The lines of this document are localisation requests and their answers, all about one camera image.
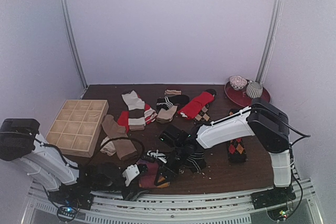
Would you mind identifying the aluminium corner post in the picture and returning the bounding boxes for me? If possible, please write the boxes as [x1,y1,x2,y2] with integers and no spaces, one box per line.
[256,0,284,85]
[60,0,88,90]

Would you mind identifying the purple magenta striped sock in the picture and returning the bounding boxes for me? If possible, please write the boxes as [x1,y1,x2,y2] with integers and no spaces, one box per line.
[139,163,168,189]

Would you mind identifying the black striped ankle sock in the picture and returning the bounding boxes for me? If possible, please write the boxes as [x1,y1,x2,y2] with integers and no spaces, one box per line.
[184,152,207,173]

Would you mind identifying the black white striped sock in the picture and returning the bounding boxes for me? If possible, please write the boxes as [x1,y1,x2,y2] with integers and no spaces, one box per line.
[156,94,190,110]

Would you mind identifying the beige striped folded sock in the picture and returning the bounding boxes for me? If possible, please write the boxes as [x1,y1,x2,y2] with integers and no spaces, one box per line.
[164,89,182,95]

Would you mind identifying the left aluminium corner post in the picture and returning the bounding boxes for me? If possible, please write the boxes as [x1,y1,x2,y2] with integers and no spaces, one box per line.
[60,0,88,90]

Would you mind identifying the brown argyle sock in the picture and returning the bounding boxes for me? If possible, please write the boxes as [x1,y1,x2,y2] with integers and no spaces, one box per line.
[194,104,211,125]

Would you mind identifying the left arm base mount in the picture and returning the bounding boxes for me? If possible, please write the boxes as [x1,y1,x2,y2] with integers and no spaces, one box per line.
[43,185,94,223]

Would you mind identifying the tan ankle sock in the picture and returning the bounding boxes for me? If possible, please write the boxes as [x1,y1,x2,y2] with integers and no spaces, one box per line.
[156,105,177,124]

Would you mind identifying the patterned white bowl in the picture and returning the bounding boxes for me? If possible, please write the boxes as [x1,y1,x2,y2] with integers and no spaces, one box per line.
[229,76,248,90]

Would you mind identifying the striped grey cup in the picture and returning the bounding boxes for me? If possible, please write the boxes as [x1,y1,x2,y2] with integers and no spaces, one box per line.
[246,81,263,99]

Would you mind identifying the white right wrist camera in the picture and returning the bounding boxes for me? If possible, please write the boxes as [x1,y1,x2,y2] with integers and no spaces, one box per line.
[141,150,167,164]

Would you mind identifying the red round plate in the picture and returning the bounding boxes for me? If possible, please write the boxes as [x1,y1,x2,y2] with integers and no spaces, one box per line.
[224,80,271,108]

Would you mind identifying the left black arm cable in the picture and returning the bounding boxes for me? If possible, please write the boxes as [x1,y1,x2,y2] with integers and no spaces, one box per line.
[86,136,145,167]

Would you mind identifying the right aluminium corner post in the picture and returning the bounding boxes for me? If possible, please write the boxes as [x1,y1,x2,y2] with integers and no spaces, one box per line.
[256,0,284,85]

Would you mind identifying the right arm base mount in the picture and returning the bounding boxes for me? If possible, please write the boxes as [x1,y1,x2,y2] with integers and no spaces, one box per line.
[251,186,296,222]

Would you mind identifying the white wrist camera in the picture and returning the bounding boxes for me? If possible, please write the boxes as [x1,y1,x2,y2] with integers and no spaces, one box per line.
[122,164,140,187]
[141,150,167,164]

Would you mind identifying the aluminium front rail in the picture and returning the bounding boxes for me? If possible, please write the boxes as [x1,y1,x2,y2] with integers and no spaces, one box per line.
[19,179,324,223]

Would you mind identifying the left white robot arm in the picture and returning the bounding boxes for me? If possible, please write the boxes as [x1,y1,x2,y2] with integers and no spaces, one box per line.
[1,118,148,205]

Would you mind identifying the red sock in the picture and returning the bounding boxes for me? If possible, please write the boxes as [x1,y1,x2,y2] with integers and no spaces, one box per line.
[177,89,217,120]

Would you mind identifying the black orange argyle sock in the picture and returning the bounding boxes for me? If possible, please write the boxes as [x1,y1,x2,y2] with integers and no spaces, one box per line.
[226,108,249,164]

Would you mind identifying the brown beige sock pair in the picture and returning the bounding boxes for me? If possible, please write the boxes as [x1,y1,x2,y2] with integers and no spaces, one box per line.
[100,114,138,161]

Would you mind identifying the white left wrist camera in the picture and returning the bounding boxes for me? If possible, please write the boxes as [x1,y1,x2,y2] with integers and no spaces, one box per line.
[122,164,140,187]

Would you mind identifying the wooden compartment box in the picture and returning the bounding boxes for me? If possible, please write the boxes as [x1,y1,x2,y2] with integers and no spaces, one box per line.
[46,100,109,157]

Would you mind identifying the red beige striped socks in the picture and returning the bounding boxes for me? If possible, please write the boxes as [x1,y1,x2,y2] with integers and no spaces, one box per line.
[117,90,157,132]

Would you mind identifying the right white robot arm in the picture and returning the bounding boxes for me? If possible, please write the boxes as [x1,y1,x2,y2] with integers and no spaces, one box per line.
[157,98,291,204]

